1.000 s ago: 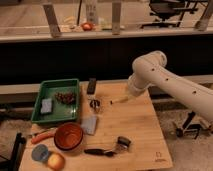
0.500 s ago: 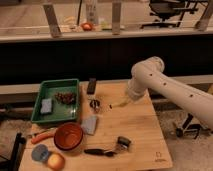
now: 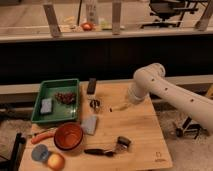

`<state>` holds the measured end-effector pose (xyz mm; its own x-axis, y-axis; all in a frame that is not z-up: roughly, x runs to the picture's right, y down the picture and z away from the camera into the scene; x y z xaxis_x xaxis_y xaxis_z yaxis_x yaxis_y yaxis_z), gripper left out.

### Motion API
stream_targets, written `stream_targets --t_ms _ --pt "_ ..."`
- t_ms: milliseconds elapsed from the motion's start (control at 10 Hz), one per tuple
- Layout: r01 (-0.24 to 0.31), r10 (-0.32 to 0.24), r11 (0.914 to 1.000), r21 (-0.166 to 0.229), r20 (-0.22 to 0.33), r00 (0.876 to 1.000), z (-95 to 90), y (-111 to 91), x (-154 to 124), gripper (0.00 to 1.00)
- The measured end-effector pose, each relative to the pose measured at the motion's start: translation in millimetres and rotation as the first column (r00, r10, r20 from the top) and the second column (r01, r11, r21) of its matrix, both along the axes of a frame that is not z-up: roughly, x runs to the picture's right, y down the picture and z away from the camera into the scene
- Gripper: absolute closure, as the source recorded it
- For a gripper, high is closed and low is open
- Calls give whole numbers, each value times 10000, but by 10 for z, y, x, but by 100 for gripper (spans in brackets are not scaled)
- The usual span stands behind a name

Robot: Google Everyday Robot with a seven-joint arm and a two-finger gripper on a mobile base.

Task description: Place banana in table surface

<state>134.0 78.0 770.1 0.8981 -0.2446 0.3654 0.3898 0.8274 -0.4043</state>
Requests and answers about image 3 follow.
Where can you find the yellow banana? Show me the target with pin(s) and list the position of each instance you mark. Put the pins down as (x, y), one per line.
(119, 107)

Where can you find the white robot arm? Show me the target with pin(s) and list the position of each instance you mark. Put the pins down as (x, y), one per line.
(150, 79)

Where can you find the black rectangular block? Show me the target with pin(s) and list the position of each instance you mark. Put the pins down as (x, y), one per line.
(91, 86)

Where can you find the small dark metal cup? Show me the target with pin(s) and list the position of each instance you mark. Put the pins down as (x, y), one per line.
(95, 105)

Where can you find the dark red grapes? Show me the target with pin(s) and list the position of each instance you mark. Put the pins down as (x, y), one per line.
(65, 98)

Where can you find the green plastic tray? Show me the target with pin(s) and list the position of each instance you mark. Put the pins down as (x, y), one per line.
(60, 112)

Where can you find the orange bowl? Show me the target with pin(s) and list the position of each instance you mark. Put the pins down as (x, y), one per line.
(68, 136)

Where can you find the red fruit on shelf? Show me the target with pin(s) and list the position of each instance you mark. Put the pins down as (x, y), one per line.
(87, 26)

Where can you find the blue sponge in tray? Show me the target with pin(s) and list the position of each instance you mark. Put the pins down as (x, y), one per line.
(46, 106)

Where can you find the orange carrot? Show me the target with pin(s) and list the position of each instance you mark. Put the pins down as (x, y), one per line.
(43, 136)

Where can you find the orange apple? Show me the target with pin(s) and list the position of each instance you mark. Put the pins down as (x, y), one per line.
(56, 161)

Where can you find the blue round lid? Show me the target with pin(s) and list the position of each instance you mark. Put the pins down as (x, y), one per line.
(40, 153)

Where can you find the black office chair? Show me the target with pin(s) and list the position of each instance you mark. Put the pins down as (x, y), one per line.
(165, 9)

